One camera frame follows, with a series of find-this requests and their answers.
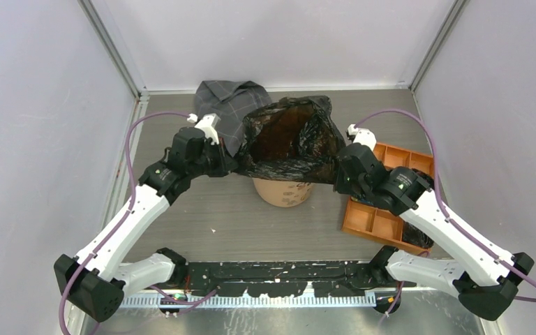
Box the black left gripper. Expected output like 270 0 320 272
188 137 239 179

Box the black plastic trash bag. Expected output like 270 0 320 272
235 95 346 184

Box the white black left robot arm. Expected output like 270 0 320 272
54 126 237 322

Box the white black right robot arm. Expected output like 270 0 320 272
334 143 534 321

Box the orange plastic trash bin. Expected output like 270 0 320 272
252 178 314 208

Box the orange compartment tray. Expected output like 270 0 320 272
341 143 435 255

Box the grey checked cloth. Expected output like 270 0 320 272
193 80 272 156

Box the black orange rolled item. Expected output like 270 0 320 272
401 222 434 249

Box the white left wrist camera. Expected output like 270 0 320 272
187 113 221 145

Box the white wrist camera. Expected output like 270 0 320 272
187 113 221 145
346 124 377 151

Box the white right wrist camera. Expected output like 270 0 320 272
346 124 377 151

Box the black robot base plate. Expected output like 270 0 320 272
166 260 398 298

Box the aluminium rail frame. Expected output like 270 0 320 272
54 96 519 322

